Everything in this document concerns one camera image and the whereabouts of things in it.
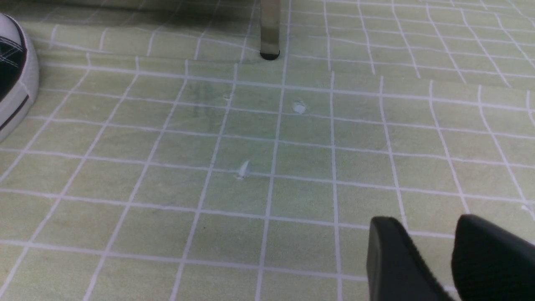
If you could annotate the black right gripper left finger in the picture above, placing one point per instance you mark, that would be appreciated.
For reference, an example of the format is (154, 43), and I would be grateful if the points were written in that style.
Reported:
(396, 270)

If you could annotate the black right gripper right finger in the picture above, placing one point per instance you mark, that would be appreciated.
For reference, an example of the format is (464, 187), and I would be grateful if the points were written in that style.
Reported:
(491, 264)

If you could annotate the metal shoe rack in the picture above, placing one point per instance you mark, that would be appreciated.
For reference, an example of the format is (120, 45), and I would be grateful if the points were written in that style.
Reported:
(270, 12)

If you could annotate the green checkered tablecloth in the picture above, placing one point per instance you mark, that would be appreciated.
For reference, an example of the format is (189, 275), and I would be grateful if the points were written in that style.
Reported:
(165, 160)

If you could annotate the black white canvas sneaker right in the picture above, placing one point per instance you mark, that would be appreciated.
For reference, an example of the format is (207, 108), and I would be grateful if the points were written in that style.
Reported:
(19, 74)

